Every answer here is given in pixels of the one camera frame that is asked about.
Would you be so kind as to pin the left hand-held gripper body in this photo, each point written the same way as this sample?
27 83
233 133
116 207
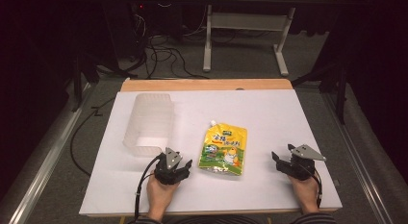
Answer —
166 172

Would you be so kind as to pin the person's right hand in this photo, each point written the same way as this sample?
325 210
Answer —
306 193

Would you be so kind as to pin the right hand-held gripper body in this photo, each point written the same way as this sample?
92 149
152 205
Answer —
300 166

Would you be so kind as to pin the black stand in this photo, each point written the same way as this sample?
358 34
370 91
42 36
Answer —
333 86
84 76

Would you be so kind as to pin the translucent plastic container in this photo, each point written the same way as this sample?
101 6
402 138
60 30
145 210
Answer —
150 121

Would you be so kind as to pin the metal floor rail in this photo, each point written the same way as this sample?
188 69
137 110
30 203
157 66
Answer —
41 160
356 160

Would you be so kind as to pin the white table cover board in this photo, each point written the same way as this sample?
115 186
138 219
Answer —
256 115

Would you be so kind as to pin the yellow spout pouch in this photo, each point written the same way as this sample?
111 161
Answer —
223 148

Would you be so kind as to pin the person's dark clothing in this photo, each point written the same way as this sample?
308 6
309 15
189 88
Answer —
218 220

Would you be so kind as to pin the white metal desk frame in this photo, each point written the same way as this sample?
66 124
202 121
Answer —
247 22

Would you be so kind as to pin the person's left hand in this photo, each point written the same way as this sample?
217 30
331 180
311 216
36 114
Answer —
160 195

